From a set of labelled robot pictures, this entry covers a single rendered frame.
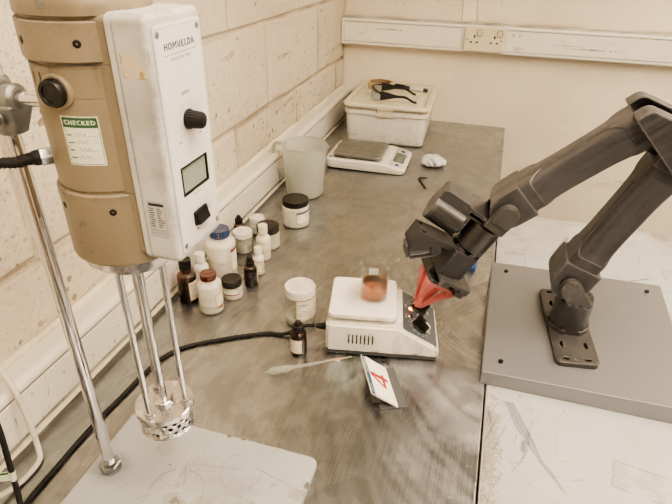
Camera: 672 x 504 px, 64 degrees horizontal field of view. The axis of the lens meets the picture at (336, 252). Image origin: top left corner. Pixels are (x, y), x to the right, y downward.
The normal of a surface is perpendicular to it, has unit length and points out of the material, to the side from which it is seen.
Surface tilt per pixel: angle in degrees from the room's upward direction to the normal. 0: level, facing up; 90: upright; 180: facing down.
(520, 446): 0
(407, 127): 93
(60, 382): 90
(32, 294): 90
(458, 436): 0
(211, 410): 0
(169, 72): 90
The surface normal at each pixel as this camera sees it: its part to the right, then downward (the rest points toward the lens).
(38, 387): 0.96, 0.16
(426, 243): 0.11, 0.61
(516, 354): -0.02, -0.83
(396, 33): -0.29, 0.48
